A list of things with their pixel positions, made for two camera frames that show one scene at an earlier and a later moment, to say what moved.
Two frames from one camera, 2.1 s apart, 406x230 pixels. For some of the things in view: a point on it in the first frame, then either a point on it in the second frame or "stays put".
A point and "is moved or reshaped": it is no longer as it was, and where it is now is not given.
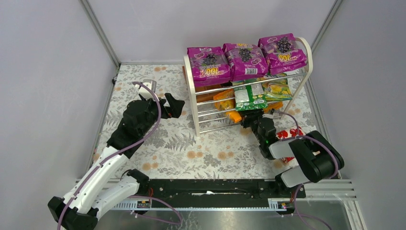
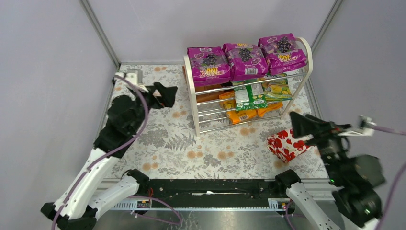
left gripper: [161, 106] -> [149, 97]
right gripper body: [251, 119] -> [325, 132]
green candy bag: [250, 97] stays put
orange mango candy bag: [227, 104] is moved or reshaped
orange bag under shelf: [276, 106] stays put
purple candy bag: [209, 65] stays put
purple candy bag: [281, 51] stays put
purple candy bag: [246, 61] stays put
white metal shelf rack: [217, 105] stays put
